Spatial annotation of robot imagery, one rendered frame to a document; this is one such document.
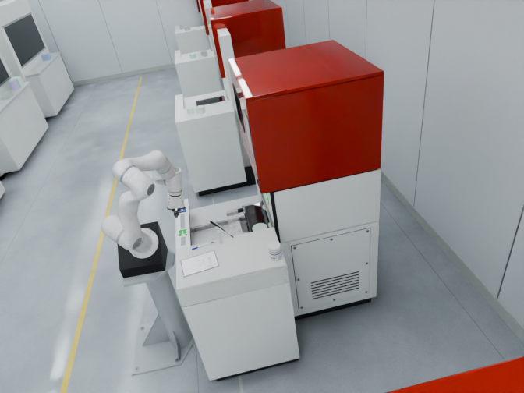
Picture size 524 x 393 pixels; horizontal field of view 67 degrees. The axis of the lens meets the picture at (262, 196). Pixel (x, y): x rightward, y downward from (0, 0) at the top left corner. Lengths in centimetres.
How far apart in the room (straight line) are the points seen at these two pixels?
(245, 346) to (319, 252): 78
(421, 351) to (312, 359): 74
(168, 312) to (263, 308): 77
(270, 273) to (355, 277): 92
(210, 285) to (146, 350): 121
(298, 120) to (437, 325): 186
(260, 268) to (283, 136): 74
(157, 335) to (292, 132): 188
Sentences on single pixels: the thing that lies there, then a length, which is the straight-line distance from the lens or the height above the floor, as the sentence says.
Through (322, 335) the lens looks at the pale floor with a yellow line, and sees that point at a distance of 312.
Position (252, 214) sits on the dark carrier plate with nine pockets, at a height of 90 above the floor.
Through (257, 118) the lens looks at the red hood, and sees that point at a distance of 213.
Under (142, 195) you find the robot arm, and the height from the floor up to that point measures 155.
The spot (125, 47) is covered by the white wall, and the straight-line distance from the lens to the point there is 1036.
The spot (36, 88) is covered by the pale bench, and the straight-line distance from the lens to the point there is 862.
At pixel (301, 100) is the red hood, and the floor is 175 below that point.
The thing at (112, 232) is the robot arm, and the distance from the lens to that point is 225.
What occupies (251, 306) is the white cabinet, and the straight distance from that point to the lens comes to 242.
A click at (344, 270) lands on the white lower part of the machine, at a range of 292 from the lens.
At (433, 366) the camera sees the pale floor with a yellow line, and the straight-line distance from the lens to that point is 305.
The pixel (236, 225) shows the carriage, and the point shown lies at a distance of 271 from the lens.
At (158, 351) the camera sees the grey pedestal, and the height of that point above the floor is 1.
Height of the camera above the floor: 252
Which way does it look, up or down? 34 degrees down
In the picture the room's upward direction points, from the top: 9 degrees counter-clockwise
